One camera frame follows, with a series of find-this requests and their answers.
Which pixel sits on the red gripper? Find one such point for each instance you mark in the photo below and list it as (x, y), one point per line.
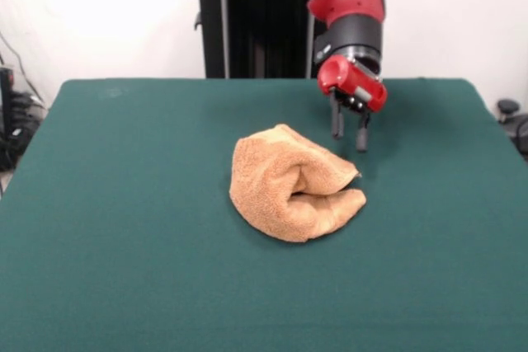
(342, 78)

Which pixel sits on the orange terry towel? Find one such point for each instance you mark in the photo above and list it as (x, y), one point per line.
(264, 191)

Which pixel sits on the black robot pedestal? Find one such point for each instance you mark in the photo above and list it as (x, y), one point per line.
(247, 30)

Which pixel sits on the black power strip with plugs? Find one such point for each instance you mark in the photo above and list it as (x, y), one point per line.
(26, 106)

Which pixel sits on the black office chair base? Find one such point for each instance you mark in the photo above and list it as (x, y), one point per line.
(513, 119)

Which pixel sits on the black computer box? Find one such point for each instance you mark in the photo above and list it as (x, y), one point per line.
(6, 100)

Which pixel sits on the dark green table cloth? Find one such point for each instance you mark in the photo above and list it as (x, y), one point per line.
(123, 245)

